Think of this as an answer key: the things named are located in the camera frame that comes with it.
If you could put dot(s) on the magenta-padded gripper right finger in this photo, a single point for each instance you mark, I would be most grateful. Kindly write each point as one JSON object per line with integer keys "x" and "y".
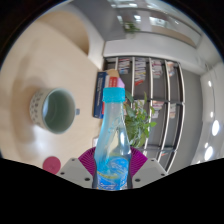
{"x": 150, "y": 170}

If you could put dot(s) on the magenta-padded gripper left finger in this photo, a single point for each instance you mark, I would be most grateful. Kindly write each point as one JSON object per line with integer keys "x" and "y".
{"x": 75, "y": 170}

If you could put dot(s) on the clear drink bottle blue cap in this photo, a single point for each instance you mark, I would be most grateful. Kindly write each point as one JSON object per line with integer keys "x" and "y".
{"x": 112, "y": 140}

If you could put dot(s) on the flat round red coaster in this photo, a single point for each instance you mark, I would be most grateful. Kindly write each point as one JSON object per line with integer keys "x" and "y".
{"x": 51, "y": 164}

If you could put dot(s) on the potted green plant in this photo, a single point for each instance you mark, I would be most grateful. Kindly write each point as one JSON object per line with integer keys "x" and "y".
{"x": 138, "y": 123}

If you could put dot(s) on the red book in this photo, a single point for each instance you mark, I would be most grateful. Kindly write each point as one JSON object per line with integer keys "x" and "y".
{"x": 112, "y": 81}
{"x": 104, "y": 106}

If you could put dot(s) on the beige spotted mug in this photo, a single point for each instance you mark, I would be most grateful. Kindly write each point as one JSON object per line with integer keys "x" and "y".
{"x": 38, "y": 108}

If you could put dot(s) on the grey shelf unit with books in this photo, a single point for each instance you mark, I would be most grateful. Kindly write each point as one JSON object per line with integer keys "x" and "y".
{"x": 160, "y": 96}

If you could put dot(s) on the ceiling lights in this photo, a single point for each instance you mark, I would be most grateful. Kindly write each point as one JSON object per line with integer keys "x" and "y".
{"x": 215, "y": 128}

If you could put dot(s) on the pink book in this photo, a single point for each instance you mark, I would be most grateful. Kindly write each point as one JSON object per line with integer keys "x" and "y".
{"x": 120, "y": 83}

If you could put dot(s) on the round-backed wooden chair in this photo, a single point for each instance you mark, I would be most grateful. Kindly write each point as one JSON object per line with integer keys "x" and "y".
{"x": 66, "y": 30}

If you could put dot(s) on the small plant by window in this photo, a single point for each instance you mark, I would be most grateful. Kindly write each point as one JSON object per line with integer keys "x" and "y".
{"x": 131, "y": 27}

